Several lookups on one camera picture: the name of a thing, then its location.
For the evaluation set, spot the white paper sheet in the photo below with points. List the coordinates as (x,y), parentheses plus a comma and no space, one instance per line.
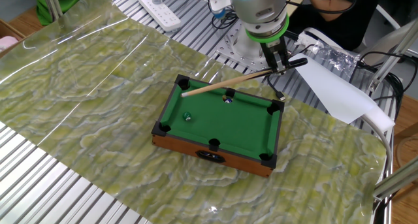
(333,90)

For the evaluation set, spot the white office chair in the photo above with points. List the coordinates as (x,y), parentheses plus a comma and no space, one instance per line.
(388,16)

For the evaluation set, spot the aluminium frame post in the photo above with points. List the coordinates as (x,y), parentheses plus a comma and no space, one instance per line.
(395,178)
(392,54)
(52,3)

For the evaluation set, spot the green cloth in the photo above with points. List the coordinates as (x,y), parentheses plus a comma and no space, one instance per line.
(58,5)

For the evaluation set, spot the white power strip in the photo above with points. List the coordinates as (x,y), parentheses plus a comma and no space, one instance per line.
(160,11)

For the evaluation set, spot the green pool ball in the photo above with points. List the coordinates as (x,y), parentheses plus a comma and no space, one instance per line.
(187,116)

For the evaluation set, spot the brown cardboard box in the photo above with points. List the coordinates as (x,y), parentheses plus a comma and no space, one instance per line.
(8,29)

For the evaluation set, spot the clear plastic bag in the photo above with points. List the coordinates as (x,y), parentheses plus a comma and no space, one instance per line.
(339,59)

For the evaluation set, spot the mini green pool table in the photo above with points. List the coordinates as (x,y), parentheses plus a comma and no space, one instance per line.
(228,126)

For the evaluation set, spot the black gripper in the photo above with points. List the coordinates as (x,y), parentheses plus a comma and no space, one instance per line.
(272,49)

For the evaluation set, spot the blue pool ball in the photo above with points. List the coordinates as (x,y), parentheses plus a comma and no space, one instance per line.
(228,101)

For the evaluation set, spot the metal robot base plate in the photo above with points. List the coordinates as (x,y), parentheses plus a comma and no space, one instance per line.
(228,49)

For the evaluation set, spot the wooden pool cue black butt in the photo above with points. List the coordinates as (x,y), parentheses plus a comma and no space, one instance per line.
(222,84)

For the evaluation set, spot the person in black shirt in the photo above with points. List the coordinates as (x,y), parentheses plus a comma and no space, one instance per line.
(346,28)

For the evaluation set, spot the pink cloth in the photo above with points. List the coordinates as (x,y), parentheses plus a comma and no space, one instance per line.
(7,43)

